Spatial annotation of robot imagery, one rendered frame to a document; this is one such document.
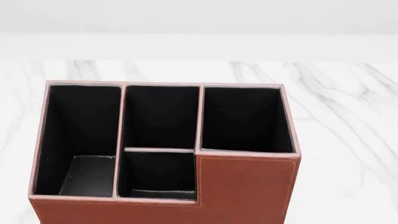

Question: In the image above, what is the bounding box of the brown leather desk caddy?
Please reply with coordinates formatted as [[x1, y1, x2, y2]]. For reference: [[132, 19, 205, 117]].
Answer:
[[27, 80, 303, 224]]

